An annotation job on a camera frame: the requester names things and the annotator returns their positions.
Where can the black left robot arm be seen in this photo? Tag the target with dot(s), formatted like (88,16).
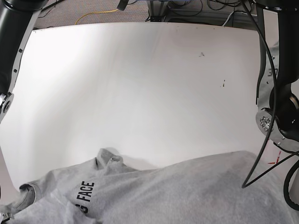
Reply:
(278,106)

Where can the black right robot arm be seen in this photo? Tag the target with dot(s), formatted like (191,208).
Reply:
(17,19)

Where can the grey T-shirt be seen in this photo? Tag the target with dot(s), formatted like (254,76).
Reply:
(104,190)

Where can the red tape rectangle marking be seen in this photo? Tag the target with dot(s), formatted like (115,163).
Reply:
(276,159)

